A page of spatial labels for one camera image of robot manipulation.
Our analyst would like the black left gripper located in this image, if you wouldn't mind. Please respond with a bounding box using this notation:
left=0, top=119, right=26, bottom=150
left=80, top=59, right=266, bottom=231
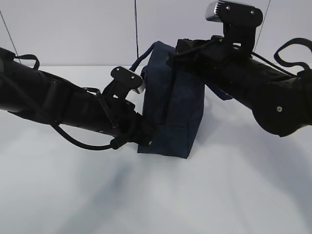
left=110, top=102, right=156, bottom=150

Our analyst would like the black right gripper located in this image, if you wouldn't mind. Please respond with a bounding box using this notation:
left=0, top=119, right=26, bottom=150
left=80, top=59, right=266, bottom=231
left=166, top=38, right=219, bottom=80

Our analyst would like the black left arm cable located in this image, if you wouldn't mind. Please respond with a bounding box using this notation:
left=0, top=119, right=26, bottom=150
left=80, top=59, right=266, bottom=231
left=0, top=54, right=117, bottom=150

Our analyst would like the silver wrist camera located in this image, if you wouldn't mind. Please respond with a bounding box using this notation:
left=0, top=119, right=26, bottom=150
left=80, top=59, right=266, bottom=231
left=205, top=0, right=263, bottom=27
left=111, top=66, right=146, bottom=94

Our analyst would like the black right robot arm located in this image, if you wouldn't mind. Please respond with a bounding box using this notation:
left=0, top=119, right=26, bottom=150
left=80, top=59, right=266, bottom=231
left=167, top=39, right=312, bottom=137

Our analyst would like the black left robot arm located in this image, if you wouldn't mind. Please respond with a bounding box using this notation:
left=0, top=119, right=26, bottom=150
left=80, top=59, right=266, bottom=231
left=0, top=49, right=156, bottom=151

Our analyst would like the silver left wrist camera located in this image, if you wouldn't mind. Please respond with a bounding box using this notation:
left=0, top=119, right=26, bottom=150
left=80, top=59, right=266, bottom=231
left=111, top=66, right=146, bottom=94

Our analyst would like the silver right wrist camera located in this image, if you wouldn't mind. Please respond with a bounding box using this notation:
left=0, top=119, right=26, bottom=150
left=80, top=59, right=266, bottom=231
left=205, top=0, right=263, bottom=27

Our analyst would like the dark navy fabric bag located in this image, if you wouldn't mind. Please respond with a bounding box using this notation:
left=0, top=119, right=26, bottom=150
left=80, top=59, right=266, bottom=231
left=130, top=40, right=234, bottom=159

